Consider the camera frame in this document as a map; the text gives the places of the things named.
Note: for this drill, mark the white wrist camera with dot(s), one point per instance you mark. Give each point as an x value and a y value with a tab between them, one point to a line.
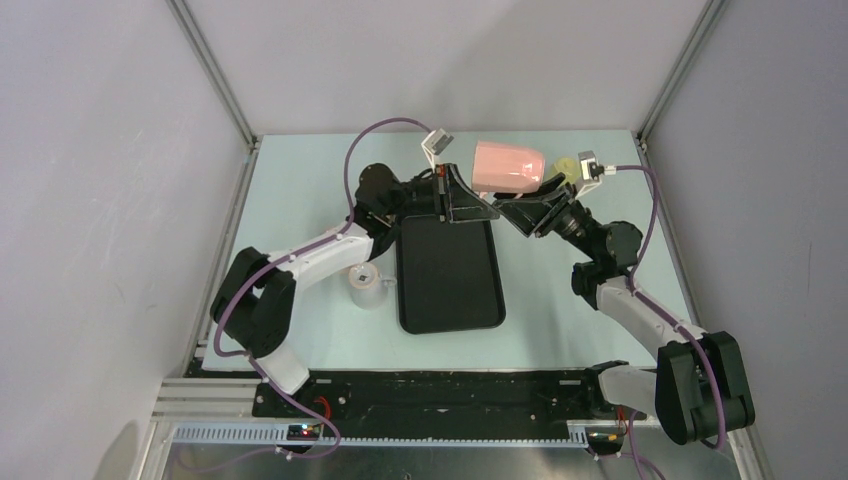
590	173
434	144

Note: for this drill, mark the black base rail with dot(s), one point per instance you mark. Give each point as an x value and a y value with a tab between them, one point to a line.
456	405

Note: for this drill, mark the black rectangular tray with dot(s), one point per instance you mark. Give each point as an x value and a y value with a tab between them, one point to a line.
448	277

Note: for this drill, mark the yellow mug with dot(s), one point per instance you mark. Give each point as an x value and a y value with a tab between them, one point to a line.
566	167

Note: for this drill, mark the clear glass mug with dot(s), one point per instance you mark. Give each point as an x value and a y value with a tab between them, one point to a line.
368	286

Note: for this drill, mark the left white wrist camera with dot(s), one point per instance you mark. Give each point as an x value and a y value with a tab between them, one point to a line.
434	144

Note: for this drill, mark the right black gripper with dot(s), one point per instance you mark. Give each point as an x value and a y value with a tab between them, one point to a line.
526	213

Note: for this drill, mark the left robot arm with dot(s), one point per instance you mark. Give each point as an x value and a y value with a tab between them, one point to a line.
255	301

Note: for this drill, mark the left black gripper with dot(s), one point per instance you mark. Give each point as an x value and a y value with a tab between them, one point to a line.
457	208

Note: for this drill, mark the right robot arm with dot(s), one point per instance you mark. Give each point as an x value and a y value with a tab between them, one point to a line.
699	388

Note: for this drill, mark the pink mug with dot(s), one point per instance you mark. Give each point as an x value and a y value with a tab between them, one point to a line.
504	168

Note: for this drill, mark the aluminium frame rail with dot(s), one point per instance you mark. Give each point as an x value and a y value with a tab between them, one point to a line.
219	400

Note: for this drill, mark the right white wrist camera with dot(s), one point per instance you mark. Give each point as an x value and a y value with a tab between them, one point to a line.
590	173

